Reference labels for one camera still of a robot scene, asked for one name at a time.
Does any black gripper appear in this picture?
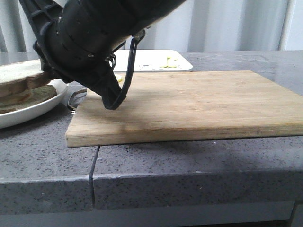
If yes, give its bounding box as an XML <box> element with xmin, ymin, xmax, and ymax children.
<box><xmin>19</xmin><ymin>0</ymin><xmax>182</xmax><ymax>110</ymax></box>

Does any bread slice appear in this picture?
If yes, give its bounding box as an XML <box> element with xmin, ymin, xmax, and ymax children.
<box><xmin>0</xmin><ymin>60</ymin><xmax>52</xmax><ymax>97</ymax></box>
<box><xmin>0</xmin><ymin>85</ymin><xmax>57</xmax><ymax>114</ymax></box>

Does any white round plate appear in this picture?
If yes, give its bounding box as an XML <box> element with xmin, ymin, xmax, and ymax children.
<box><xmin>0</xmin><ymin>79</ymin><xmax>69</xmax><ymax>129</ymax></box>

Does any white rectangular tray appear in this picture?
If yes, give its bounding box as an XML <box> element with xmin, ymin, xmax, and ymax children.
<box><xmin>111</xmin><ymin>49</ymin><xmax>193</xmax><ymax>73</ymax></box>

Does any wooden cutting board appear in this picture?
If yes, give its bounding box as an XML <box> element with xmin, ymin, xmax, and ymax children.
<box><xmin>65</xmin><ymin>70</ymin><xmax>303</xmax><ymax>147</ymax></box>

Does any grey curtain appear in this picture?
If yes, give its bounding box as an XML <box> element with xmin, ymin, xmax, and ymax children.
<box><xmin>0</xmin><ymin>0</ymin><xmax>303</xmax><ymax>53</ymax></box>

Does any metal cutting board handle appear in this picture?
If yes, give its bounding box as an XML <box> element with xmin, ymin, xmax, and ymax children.
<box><xmin>66</xmin><ymin>88</ymin><xmax>87</xmax><ymax>114</ymax></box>

